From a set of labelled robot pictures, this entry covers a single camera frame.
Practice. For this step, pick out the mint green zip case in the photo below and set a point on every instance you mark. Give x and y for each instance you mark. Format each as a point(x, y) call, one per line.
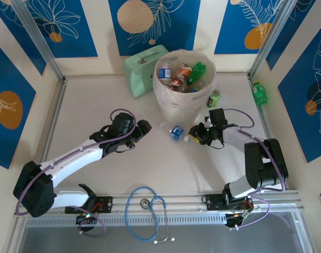
point(139, 76)

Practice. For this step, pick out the green plastic soda bottle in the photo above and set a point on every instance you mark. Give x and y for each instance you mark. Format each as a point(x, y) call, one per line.
point(260, 93)
point(198, 71)

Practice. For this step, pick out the brown orange drink bottle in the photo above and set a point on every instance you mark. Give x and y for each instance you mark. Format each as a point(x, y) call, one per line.
point(182, 75)

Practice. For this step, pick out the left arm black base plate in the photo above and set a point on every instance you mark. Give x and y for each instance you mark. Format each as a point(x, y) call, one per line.
point(106, 204)

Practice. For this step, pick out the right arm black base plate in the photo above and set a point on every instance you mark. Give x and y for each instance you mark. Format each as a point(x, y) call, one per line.
point(211, 201)

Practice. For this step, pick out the grey metal panel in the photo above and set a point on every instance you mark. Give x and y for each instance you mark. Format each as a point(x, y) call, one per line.
point(202, 239)

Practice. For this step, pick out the clear bottle Pepsi label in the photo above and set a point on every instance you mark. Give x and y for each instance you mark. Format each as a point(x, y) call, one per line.
point(193, 90)

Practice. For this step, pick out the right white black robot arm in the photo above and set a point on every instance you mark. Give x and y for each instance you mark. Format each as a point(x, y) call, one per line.
point(260, 168)

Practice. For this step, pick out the small green label canister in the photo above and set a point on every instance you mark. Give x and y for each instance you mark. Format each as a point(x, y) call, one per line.
point(214, 98)

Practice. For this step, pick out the blue stethoscope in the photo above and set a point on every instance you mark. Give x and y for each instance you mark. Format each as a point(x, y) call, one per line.
point(144, 203)

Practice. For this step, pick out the aluminium frame post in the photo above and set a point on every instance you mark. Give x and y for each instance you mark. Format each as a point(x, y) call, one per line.
point(273, 34)
point(35, 34)

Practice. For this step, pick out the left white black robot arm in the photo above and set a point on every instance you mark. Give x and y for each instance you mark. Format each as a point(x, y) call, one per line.
point(76, 155)

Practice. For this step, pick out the aluminium table rear rail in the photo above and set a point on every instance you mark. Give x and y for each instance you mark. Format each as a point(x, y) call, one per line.
point(97, 77)

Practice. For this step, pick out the crushed clear bottle blue label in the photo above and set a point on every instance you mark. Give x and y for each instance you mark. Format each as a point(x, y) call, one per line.
point(164, 73)

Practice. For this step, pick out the white plastic bin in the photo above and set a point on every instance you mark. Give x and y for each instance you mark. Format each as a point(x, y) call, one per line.
point(176, 113)

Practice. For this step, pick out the translucent plastic bin liner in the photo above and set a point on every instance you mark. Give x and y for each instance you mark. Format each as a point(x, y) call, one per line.
point(157, 89)

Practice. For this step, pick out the aluminium table side rail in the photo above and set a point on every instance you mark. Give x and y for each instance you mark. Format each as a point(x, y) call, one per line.
point(265, 124)
point(57, 105)

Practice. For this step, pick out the aluminium extrusion rail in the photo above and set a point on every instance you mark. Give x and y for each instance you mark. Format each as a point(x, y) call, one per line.
point(181, 204)

